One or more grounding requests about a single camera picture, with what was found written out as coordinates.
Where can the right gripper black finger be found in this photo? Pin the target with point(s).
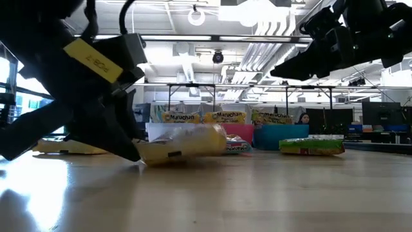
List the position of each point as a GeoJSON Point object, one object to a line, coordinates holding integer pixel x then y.
{"type": "Point", "coordinates": [305, 62]}
{"type": "Point", "coordinates": [309, 76]}

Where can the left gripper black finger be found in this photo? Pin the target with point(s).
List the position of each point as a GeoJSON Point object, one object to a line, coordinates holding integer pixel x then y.
{"type": "Point", "coordinates": [128, 112]}
{"type": "Point", "coordinates": [96, 129]}

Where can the lime chili shrimp ramen packet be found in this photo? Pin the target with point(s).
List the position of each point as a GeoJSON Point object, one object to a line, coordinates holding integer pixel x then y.
{"type": "Point", "coordinates": [272, 118]}
{"type": "Point", "coordinates": [310, 147]}

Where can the yellow creamy chicken ramen packet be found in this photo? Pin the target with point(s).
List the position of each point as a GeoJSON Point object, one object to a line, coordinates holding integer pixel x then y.
{"type": "Point", "coordinates": [74, 149]}
{"type": "Point", "coordinates": [225, 118]}
{"type": "Point", "coordinates": [193, 145]}

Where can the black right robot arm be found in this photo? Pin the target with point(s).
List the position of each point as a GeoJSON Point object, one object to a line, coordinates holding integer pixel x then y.
{"type": "Point", "coordinates": [386, 22]}

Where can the black track spotlight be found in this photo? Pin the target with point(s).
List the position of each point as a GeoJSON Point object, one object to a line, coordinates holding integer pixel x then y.
{"type": "Point", "coordinates": [357, 82]}

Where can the clear white plastic bin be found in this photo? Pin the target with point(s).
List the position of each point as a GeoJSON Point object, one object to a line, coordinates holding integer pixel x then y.
{"type": "Point", "coordinates": [161, 129]}

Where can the person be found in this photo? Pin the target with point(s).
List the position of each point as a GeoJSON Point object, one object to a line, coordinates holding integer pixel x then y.
{"type": "Point", "coordinates": [304, 118]}

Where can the wide black screen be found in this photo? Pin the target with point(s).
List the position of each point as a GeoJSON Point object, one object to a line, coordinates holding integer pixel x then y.
{"type": "Point", "coordinates": [328, 116]}

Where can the long ceiling light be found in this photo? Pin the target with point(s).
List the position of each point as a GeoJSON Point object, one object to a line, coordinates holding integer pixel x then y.
{"type": "Point", "coordinates": [257, 38]}
{"type": "Point", "coordinates": [177, 37]}

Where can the blue plastic bin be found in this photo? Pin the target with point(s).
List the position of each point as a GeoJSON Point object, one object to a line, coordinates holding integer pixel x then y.
{"type": "Point", "coordinates": [277, 137]}

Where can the black computer monitor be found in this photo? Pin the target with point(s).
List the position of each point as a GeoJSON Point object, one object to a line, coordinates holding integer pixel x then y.
{"type": "Point", "coordinates": [381, 112]}

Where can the pink plastic bin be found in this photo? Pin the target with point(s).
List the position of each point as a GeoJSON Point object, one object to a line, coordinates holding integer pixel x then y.
{"type": "Point", "coordinates": [241, 130]}

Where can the black metal gantry frame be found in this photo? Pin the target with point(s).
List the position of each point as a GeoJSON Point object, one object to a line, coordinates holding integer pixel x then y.
{"type": "Point", "coordinates": [330, 100]}
{"type": "Point", "coordinates": [193, 85]}

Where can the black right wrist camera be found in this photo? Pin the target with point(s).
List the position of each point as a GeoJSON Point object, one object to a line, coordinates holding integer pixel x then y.
{"type": "Point", "coordinates": [318, 22]}

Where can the black aluminium table frame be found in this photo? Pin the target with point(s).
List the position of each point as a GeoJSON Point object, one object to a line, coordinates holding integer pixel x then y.
{"type": "Point", "coordinates": [380, 147]}

